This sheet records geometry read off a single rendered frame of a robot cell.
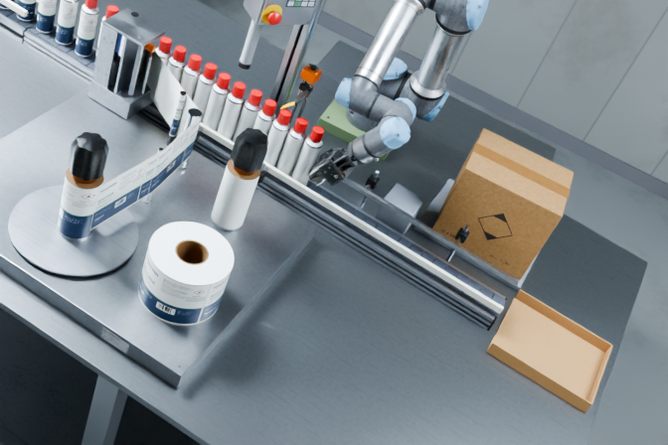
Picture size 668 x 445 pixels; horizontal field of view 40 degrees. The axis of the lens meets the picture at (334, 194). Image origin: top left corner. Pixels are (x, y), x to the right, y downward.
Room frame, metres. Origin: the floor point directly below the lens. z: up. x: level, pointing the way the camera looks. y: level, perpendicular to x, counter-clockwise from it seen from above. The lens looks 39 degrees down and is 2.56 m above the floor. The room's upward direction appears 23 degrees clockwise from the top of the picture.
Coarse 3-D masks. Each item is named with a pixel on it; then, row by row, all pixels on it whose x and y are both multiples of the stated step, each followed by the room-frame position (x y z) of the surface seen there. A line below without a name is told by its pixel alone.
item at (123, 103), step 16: (112, 32) 2.04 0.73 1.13; (112, 48) 2.04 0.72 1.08; (128, 48) 2.05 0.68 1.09; (96, 64) 2.05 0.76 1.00; (112, 64) 2.04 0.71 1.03; (128, 64) 2.07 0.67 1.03; (96, 80) 2.05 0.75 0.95; (112, 80) 2.06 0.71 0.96; (128, 80) 2.09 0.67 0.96; (96, 96) 2.04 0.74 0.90; (112, 96) 2.03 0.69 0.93; (128, 96) 2.04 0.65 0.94; (144, 96) 2.09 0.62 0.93; (128, 112) 2.02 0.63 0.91
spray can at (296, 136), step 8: (296, 120) 2.07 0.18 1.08; (304, 120) 2.08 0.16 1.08; (296, 128) 2.06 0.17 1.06; (304, 128) 2.07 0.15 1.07; (288, 136) 2.06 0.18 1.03; (296, 136) 2.05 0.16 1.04; (304, 136) 2.07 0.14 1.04; (288, 144) 2.05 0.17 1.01; (296, 144) 2.05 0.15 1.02; (288, 152) 2.05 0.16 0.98; (296, 152) 2.06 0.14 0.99; (280, 160) 2.06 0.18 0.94; (288, 160) 2.05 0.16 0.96; (296, 160) 2.07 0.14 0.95; (280, 168) 2.05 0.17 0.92; (288, 168) 2.05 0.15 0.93
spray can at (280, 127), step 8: (280, 112) 2.07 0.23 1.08; (288, 112) 2.08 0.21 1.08; (280, 120) 2.06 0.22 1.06; (288, 120) 2.07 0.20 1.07; (272, 128) 2.06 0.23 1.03; (280, 128) 2.06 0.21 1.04; (288, 128) 2.07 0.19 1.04; (272, 136) 2.06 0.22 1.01; (280, 136) 2.06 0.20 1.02; (272, 144) 2.05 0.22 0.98; (280, 144) 2.06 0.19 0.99; (272, 152) 2.06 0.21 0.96; (280, 152) 2.07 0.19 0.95; (264, 160) 2.06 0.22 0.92; (272, 160) 2.06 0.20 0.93
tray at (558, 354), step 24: (528, 312) 2.00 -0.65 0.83; (552, 312) 2.01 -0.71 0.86; (504, 336) 1.86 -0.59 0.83; (528, 336) 1.90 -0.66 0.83; (552, 336) 1.94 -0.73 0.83; (576, 336) 1.98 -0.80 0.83; (504, 360) 1.77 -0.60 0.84; (528, 360) 1.81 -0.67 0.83; (552, 360) 1.85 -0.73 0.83; (576, 360) 1.89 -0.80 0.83; (600, 360) 1.93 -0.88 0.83; (552, 384) 1.74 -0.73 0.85; (576, 384) 1.80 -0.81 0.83
